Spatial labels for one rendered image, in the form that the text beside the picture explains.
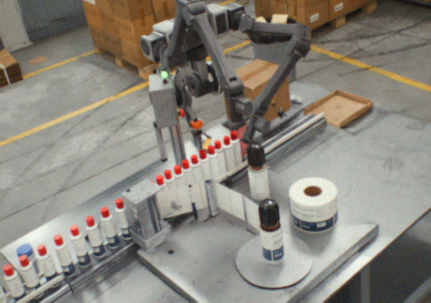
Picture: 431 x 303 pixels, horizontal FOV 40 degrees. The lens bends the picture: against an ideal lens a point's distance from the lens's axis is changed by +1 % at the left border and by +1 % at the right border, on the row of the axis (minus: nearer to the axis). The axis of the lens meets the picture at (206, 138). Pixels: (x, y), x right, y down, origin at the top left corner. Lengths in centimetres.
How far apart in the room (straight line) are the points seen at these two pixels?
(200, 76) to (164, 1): 291
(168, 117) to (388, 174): 111
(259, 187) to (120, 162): 238
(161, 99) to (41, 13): 555
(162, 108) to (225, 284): 79
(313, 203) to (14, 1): 590
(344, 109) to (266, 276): 143
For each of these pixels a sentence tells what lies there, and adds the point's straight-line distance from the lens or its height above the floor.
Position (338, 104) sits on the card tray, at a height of 83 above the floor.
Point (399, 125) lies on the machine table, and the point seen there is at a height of 83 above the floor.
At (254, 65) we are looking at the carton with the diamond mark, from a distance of 344.
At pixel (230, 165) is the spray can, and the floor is 93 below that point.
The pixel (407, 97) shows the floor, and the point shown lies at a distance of 536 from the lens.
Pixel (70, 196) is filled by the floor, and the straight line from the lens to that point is 464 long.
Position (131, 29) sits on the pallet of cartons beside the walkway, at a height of 57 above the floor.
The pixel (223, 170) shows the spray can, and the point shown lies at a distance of 289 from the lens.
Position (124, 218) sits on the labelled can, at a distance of 259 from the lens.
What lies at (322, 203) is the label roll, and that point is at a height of 102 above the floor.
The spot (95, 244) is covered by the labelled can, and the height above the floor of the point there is 96.
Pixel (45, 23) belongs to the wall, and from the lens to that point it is 803.
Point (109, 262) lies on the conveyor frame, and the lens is 262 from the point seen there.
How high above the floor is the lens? 257
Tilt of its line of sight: 31 degrees down
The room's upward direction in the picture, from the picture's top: 9 degrees counter-clockwise
